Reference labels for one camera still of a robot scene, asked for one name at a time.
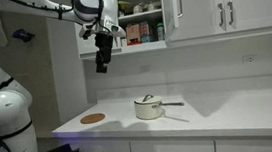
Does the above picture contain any green food bag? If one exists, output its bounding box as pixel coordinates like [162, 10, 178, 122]
[117, 0, 136, 17]

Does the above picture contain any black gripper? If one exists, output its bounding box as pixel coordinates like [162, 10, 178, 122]
[92, 31, 119, 75]

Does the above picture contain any small pale jar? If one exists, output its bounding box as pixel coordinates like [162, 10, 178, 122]
[146, 1, 156, 13]
[132, 3, 144, 15]

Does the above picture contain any cream saucepan with long handle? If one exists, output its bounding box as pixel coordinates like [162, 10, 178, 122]
[133, 95, 187, 122]

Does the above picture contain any small white container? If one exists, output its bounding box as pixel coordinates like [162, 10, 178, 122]
[119, 36, 128, 47]

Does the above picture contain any open white cabinet door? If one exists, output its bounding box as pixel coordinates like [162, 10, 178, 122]
[160, 0, 182, 43]

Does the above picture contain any round cork trivet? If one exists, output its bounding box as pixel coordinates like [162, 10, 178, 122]
[80, 112, 107, 125]

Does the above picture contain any brown cardboard food box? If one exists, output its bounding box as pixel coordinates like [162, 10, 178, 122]
[124, 22, 142, 47]

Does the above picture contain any white wall outlet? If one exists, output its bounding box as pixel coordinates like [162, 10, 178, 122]
[242, 53, 257, 65]

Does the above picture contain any green-lidded container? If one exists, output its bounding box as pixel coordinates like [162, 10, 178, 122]
[155, 22, 167, 42]

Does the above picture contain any steel cabinet door handle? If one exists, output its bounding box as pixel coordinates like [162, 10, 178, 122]
[175, 0, 186, 19]
[226, 0, 236, 26]
[216, 2, 226, 29]

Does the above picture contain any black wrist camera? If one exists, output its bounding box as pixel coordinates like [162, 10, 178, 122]
[80, 22, 96, 41]

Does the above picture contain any blue wall-hung object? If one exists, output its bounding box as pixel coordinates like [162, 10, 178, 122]
[11, 27, 36, 45]

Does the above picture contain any cream saucepan lid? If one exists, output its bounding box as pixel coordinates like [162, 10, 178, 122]
[133, 93, 164, 107]

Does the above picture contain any white upper wall cabinet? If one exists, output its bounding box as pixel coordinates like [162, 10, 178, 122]
[71, 0, 272, 61]

